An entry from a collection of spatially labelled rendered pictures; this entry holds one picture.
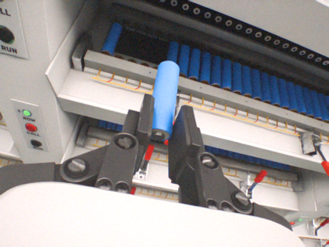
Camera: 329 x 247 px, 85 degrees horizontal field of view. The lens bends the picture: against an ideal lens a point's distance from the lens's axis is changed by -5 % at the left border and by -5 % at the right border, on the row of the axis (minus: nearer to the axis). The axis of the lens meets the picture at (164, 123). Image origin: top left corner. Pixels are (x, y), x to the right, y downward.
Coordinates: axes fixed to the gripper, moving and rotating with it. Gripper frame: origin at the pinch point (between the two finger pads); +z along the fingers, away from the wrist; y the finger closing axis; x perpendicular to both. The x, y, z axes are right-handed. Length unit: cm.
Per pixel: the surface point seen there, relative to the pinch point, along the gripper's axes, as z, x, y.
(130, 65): 18.8, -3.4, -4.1
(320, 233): 23, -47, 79
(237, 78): 22.8, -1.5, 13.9
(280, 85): 25.0, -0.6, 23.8
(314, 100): 24.0, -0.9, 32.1
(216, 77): 21.6, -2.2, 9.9
